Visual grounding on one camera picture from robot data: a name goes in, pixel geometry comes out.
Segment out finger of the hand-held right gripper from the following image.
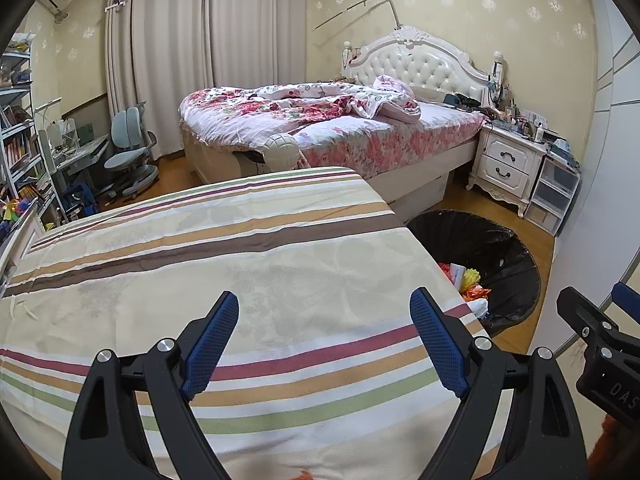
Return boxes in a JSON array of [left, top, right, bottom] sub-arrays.
[[556, 286, 625, 347], [612, 281, 640, 333]]

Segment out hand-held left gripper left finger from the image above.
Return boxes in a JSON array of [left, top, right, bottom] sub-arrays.
[[62, 290, 241, 480]]

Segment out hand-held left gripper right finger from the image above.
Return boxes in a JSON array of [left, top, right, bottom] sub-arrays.
[[409, 287, 587, 480]]

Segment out black-lined trash bin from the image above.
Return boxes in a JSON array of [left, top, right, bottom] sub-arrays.
[[404, 210, 542, 338]]

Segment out person's right forearm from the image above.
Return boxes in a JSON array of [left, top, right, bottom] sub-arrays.
[[597, 412, 640, 480]]

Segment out clear plastic drawer unit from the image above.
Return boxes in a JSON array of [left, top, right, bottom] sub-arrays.
[[525, 152, 582, 236]]

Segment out white wardrobe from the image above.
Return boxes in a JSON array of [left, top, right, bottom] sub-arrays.
[[552, 0, 640, 351]]

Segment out cardboard boxes under bed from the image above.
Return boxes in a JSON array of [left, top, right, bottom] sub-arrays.
[[390, 172, 448, 211]]

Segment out white nightstand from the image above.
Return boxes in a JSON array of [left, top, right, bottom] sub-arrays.
[[467, 125, 546, 206]]

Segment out blue storage basket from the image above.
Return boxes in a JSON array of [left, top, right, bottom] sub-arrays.
[[65, 185, 98, 221]]

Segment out cluster of small bottles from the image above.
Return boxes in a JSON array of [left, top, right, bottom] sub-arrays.
[[482, 100, 551, 143]]

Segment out floral bed sheet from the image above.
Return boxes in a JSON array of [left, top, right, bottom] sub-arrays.
[[295, 102, 486, 181]]

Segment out grey desk chair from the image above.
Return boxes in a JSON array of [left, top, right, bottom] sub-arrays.
[[102, 105, 158, 201]]

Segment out grey study desk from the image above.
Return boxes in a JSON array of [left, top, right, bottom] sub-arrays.
[[37, 135, 111, 221]]

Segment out dark clothing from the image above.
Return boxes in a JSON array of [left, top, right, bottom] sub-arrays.
[[442, 91, 483, 111]]

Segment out floral quilt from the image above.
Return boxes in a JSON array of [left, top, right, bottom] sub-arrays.
[[180, 74, 422, 148]]

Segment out metal bookshelf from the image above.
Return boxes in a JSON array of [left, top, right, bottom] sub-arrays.
[[0, 32, 56, 241]]

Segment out white bed with tufted headboard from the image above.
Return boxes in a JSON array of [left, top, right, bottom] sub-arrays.
[[179, 25, 493, 211]]

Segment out beige curtain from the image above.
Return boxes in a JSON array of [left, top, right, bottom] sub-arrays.
[[205, 0, 308, 88], [102, 0, 213, 158]]

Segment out thin metal rod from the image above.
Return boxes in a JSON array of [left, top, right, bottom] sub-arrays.
[[315, 0, 401, 33]]

